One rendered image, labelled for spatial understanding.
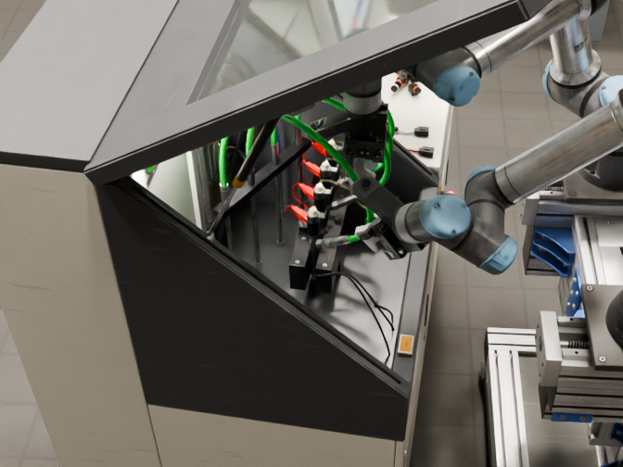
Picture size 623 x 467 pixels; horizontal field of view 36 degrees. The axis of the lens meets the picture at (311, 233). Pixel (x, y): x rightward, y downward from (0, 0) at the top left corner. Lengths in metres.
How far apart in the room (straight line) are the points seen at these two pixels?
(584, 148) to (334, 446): 0.89
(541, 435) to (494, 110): 1.84
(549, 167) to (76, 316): 0.99
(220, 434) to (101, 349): 0.35
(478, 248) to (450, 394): 1.54
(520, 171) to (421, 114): 0.91
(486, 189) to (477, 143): 2.35
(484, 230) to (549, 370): 0.47
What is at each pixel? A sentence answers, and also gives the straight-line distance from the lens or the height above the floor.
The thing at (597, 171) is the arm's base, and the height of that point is 1.07.
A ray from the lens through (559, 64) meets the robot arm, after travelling 2.30.
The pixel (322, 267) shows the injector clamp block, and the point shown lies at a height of 0.98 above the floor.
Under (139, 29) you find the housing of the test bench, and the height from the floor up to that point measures 1.50.
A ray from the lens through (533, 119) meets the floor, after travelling 4.30.
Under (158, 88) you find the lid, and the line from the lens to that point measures 1.79.
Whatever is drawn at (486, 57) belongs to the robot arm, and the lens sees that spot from 1.82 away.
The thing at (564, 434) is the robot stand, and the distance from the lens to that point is 2.91.
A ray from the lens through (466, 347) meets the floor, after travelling 3.32.
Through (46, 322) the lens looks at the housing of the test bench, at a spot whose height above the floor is 1.03.
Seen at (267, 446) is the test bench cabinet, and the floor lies 0.69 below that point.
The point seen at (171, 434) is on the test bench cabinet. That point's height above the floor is 0.69.
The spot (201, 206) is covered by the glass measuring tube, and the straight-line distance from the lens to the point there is 2.24.
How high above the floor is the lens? 2.56
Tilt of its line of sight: 44 degrees down
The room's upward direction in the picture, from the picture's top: 2 degrees counter-clockwise
